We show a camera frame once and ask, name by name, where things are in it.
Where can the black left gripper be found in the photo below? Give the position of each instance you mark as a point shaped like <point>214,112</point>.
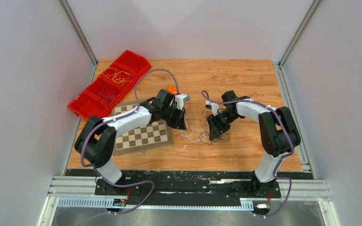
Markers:
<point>179,123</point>

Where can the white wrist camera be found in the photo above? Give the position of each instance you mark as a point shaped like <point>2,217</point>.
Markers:
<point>214,107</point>
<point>180,100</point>

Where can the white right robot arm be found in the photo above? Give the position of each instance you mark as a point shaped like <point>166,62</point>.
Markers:
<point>278,131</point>

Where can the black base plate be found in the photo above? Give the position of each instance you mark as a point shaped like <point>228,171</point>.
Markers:
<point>179,188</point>

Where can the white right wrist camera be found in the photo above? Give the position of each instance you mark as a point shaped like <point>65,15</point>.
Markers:
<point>214,107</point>

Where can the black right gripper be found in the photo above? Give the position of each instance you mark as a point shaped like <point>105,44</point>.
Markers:
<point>215,126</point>

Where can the aluminium frame rail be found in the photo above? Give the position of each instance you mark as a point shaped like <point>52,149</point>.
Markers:
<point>77,192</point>

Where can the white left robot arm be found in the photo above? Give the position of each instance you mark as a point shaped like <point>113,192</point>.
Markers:
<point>96,142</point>

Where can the orange pipe elbow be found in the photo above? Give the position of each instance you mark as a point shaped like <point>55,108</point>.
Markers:
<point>172,89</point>

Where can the wooden chessboard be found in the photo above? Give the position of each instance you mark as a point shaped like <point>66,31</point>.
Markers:
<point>154,135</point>

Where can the red plastic bin tray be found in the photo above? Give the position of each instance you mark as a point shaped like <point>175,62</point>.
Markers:
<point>111,86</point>

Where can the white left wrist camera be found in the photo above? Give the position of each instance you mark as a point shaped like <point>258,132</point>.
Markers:
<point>180,100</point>

